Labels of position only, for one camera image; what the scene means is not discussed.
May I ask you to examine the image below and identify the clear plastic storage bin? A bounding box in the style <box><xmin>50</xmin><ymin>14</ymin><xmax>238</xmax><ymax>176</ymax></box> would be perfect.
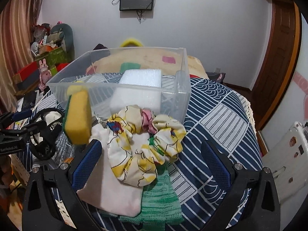
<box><xmin>47</xmin><ymin>47</ymin><xmax>191</xmax><ymax>122</ymax></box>

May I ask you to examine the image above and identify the yellow floral fabric scrunchie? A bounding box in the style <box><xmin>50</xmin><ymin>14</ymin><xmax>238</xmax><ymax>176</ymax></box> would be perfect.
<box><xmin>106</xmin><ymin>105</ymin><xmax>186</xmax><ymax>187</ymax></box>

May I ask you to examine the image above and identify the brown wooden door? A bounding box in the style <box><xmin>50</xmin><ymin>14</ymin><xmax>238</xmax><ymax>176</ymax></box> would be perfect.
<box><xmin>252</xmin><ymin>0</ymin><xmax>302</xmax><ymax>131</ymax></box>

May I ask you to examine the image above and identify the green cardboard box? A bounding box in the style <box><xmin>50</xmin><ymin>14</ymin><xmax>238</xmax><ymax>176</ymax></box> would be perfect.
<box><xmin>34</xmin><ymin>47</ymin><xmax>72</xmax><ymax>67</ymax></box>

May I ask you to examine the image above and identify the yellow green sponge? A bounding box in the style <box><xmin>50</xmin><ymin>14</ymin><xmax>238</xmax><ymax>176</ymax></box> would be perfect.
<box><xmin>63</xmin><ymin>85</ymin><xmax>92</xmax><ymax>145</ymax></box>

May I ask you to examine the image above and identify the small black wall monitor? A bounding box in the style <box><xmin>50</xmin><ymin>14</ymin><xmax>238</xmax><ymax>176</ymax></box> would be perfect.
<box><xmin>120</xmin><ymin>0</ymin><xmax>153</xmax><ymax>11</ymax></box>

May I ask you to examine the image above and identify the dark clothing pile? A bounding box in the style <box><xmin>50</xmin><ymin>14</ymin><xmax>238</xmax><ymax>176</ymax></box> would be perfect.
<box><xmin>93</xmin><ymin>44</ymin><xmax>107</xmax><ymax>51</ymax></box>

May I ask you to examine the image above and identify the white suitcase with stickers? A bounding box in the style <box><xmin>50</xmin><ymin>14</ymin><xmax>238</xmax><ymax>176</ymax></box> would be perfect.
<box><xmin>262</xmin><ymin>121</ymin><xmax>308</xmax><ymax>203</ymax></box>

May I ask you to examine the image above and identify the grey green plush toy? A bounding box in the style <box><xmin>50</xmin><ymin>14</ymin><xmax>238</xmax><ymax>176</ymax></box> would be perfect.
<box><xmin>51</xmin><ymin>23</ymin><xmax>75</xmax><ymax>60</ymax></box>

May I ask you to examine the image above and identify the green knit glove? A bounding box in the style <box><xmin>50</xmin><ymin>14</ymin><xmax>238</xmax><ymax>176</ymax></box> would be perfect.
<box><xmin>98</xmin><ymin>136</ymin><xmax>185</xmax><ymax>231</ymax></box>

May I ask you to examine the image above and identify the white foam block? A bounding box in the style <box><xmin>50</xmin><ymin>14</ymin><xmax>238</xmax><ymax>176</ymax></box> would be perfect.
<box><xmin>110</xmin><ymin>69</ymin><xmax>162</xmax><ymax>115</ymax></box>

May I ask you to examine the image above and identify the red flat box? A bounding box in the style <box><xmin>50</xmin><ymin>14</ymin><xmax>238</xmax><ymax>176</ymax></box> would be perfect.
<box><xmin>13</xmin><ymin>62</ymin><xmax>38</xmax><ymax>84</ymax></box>

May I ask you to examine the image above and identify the black white fabric band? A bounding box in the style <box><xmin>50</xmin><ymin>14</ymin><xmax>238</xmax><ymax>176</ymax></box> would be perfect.
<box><xmin>29</xmin><ymin>108</ymin><xmax>64</xmax><ymax>161</ymax></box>

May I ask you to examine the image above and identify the white drawstring pouch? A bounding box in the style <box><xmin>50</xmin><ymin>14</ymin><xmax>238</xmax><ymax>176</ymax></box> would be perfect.
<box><xmin>77</xmin><ymin>124</ymin><xmax>143</xmax><ymax>217</ymax></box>

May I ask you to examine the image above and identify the pink bunny plush toy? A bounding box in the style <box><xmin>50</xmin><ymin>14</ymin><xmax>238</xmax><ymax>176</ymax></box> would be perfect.
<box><xmin>38</xmin><ymin>59</ymin><xmax>52</xmax><ymax>91</ymax></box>

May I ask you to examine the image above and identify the blue white patterned tablecloth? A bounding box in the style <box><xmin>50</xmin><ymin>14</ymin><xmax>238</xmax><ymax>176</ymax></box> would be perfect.
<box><xmin>18</xmin><ymin>77</ymin><xmax>264</xmax><ymax>231</ymax></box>

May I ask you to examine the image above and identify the yellow curved plush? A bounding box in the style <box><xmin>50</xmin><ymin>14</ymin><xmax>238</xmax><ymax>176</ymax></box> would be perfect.
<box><xmin>120</xmin><ymin>38</ymin><xmax>144</xmax><ymax>48</ymax></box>

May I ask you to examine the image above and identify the beige patchwork blanket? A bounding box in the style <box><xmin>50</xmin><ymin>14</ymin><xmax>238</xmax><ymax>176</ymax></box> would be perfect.
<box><xmin>86</xmin><ymin>47</ymin><xmax>208</xmax><ymax>79</ymax></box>

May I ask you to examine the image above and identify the striped brown curtain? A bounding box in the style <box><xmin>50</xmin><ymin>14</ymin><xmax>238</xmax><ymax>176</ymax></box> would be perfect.
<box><xmin>1</xmin><ymin>0</ymin><xmax>42</xmax><ymax>113</ymax></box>

